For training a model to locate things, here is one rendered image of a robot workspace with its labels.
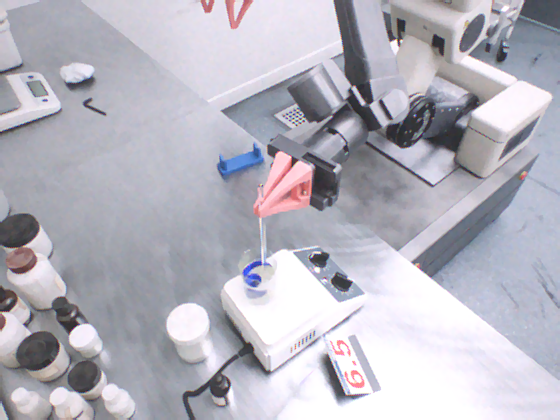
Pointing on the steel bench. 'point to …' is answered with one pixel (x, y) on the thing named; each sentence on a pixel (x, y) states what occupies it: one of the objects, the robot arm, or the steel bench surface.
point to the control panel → (328, 275)
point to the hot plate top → (272, 325)
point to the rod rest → (240, 161)
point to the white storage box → (10, 58)
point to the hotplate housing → (269, 356)
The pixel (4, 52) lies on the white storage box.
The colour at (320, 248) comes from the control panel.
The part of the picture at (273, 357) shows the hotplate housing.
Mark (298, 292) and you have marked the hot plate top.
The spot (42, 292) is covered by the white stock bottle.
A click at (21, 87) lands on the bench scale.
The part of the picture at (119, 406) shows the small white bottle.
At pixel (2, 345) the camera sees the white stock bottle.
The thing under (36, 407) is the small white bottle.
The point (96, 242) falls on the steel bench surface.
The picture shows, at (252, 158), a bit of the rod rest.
